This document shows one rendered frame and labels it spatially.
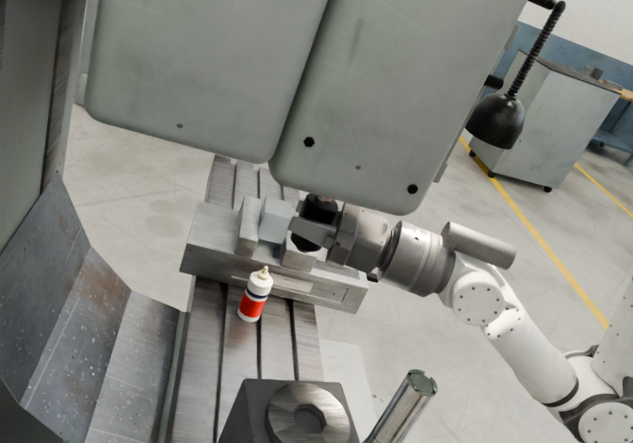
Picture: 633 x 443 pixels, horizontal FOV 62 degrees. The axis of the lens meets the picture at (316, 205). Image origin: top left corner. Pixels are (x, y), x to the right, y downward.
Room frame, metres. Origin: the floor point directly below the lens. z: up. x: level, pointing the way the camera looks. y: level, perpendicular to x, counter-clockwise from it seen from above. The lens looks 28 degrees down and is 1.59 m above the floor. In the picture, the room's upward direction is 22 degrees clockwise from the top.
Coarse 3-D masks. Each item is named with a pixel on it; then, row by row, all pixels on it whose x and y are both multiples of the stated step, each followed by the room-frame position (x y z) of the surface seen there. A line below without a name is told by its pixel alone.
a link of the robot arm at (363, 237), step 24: (360, 216) 0.65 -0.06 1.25; (336, 240) 0.58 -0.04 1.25; (360, 240) 0.59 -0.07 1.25; (384, 240) 0.61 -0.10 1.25; (408, 240) 0.61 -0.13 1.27; (336, 264) 0.58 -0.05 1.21; (360, 264) 0.59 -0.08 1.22; (384, 264) 0.60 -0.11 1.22; (408, 264) 0.59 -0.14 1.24; (408, 288) 0.60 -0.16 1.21
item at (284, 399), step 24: (264, 384) 0.42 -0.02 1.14; (288, 384) 0.42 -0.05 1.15; (312, 384) 0.44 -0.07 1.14; (336, 384) 0.46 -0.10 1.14; (240, 408) 0.39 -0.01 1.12; (264, 408) 0.39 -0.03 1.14; (288, 408) 0.39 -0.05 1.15; (312, 408) 0.40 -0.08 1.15; (336, 408) 0.41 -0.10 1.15; (240, 432) 0.37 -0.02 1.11; (264, 432) 0.36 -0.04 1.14; (288, 432) 0.36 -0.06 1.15; (312, 432) 0.38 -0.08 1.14; (336, 432) 0.38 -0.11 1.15
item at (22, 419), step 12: (12, 396) 0.55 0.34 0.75; (372, 396) 0.86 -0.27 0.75; (384, 396) 0.88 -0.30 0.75; (0, 408) 0.52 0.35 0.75; (12, 408) 0.53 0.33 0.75; (384, 408) 0.84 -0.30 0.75; (0, 420) 0.50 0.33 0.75; (12, 420) 0.51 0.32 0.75; (24, 420) 0.52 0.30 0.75; (36, 420) 0.52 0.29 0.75; (0, 432) 0.49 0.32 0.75; (12, 432) 0.49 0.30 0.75; (24, 432) 0.50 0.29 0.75; (36, 432) 0.51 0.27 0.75; (48, 432) 0.51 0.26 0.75
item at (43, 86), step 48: (0, 0) 0.43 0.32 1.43; (48, 0) 0.56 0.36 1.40; (0, 48) 0.43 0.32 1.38; (48, 48) 0.58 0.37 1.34; (0, 96) 0.45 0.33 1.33; (48, 96) 0.60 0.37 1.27; (0, 144) 0.46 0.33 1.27; (48, 144) 0.61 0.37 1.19; (0, 192) 0.47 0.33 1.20; (0, 240) 0.48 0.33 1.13; (0, 384) 0.52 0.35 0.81
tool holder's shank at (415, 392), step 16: (400, 384) 0.30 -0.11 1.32; (416, 384) 0.29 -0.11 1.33; (432, 384) 0.30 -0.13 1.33; (400, 400) 0.29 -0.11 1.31; (416, 400) 0.28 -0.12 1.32; (384, 416) 0.29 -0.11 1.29; (400, 416) 0.28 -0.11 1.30; (416, 416) 0.28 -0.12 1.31; (384, 432) 0.29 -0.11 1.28; (400, 432) 0.28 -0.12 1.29
